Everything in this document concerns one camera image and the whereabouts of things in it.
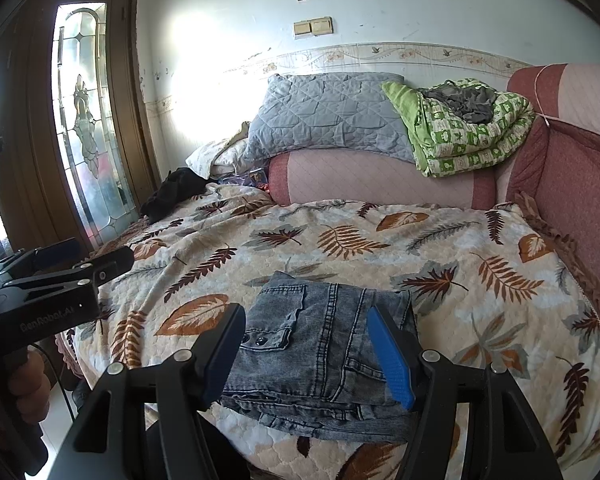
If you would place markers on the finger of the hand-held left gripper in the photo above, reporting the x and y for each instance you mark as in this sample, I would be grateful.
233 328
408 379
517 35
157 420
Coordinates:
60 254
105 267

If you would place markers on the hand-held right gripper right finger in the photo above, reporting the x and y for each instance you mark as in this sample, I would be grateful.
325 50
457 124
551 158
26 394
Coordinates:
392 360

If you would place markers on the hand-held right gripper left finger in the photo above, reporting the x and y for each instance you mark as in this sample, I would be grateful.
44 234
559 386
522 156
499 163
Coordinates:
219 360

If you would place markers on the blue denim pants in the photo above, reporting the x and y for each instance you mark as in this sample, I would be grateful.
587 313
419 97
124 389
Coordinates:
325 355

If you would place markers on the person's left hand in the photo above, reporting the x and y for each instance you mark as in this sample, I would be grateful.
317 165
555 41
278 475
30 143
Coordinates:
27 375

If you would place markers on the black cloth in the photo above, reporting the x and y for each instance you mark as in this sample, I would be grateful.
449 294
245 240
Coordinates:
175 192

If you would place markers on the leaf print blanket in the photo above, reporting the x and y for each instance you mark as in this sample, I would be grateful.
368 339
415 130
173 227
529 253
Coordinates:
330 240

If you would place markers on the wooden door with patterned glass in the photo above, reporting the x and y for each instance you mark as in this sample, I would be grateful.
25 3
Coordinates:
90 110

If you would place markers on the white pillow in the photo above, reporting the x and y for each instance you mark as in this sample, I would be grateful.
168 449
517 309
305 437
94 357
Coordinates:
215 152

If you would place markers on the colourful printed packet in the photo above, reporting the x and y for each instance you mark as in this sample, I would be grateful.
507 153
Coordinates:
247 178

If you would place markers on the green patterned quilt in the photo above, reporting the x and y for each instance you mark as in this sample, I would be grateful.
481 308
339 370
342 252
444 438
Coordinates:
470 145

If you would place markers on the grey quilted pillow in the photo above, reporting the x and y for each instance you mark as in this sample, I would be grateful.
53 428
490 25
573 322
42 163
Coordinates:
325 115

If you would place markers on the grey crumpled cloth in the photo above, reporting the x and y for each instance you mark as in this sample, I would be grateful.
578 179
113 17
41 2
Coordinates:
462 102

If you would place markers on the beige wall switch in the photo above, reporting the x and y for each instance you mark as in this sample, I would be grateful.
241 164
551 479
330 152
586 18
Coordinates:
322 25
302 28

